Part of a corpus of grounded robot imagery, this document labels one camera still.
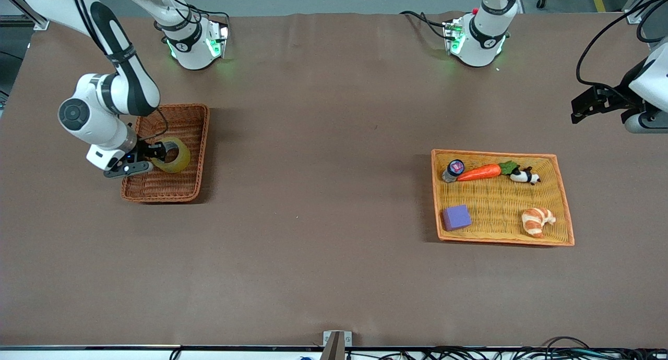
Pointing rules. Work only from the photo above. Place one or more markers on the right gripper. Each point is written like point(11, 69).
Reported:
point(142, 151)

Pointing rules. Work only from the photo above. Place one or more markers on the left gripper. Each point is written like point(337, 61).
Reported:
point(617, 102)

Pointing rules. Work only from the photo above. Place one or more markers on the clear yellowish tape roll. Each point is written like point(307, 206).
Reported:
point(182, 159)

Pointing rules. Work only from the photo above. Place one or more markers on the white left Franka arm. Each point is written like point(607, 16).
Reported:
point(477, 36)

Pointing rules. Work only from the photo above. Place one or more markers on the brown wicker basket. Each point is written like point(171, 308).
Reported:
point(177, 188)

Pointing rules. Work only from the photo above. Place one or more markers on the orange-yellow wicker tray basket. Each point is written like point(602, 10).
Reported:
point(501, 214)

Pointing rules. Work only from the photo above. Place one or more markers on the black white panda toy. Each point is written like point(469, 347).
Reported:
point(524, 177)

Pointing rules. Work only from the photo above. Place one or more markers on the orange toy carrot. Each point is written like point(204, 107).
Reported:
point(480, 172)

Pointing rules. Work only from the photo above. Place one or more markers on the toy croissant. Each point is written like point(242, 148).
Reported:
point(535, 222)

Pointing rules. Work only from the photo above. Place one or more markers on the small bottle purple cap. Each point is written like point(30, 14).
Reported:
point(455, 168)

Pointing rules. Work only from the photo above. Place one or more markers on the purple foam cube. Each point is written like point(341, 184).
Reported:
point(456, 217)

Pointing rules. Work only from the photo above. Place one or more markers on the brown table cover sheet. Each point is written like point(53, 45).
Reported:
point(334, 245)

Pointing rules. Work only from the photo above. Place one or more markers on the aluminium frame post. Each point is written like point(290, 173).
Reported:
point(40, 22)
point(634, 15)

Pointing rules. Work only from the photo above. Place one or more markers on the metal table edge bracket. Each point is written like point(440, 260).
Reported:
point(336, 344)

